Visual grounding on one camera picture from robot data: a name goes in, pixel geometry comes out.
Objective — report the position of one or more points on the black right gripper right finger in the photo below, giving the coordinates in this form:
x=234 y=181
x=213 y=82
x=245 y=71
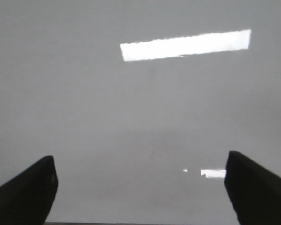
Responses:
x=254 y=191

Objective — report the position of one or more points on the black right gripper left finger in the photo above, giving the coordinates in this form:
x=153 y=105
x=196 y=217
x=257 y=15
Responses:
x=27 y=198

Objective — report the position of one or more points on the large white whiteboard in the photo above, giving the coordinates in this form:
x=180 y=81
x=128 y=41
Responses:
x=134 y=98

